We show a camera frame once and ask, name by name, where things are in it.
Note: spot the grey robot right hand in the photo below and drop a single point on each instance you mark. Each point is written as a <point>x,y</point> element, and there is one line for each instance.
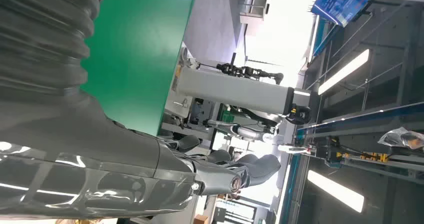
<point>99,169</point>

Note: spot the brown cardboard box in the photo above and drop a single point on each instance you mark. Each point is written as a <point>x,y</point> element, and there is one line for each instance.
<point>201,220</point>

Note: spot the green plastic crate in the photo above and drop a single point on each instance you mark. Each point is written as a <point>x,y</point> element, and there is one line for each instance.
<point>228,117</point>

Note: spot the long ceiling light panel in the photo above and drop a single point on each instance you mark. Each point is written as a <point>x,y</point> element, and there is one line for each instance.
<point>334,190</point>
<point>344,71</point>

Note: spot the blue banner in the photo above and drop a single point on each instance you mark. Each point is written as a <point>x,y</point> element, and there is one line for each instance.
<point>338,6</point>

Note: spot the clear plastic bag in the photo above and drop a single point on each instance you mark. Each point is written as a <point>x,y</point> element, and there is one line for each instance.
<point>400,138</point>

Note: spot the white robot pedestal with column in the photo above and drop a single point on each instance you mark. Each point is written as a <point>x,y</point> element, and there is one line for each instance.
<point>232,87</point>

